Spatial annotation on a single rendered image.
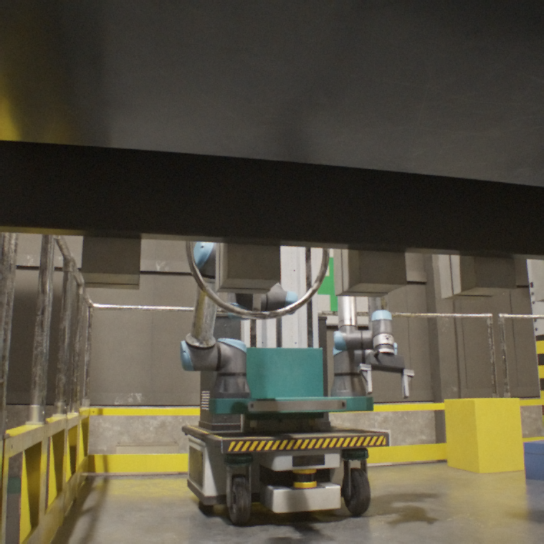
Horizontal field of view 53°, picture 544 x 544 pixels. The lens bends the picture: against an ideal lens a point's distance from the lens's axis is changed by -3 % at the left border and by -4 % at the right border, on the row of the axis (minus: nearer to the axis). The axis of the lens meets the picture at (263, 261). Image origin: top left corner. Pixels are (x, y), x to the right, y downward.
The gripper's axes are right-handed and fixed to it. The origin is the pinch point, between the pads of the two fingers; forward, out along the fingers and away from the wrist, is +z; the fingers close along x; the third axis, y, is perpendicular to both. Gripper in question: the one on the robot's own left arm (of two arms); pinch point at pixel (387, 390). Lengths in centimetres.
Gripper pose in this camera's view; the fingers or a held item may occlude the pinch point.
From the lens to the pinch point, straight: 203.1
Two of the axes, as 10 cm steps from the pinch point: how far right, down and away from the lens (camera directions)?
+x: 9.8, 1.5, 1.2
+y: 1.8, -5.9, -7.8
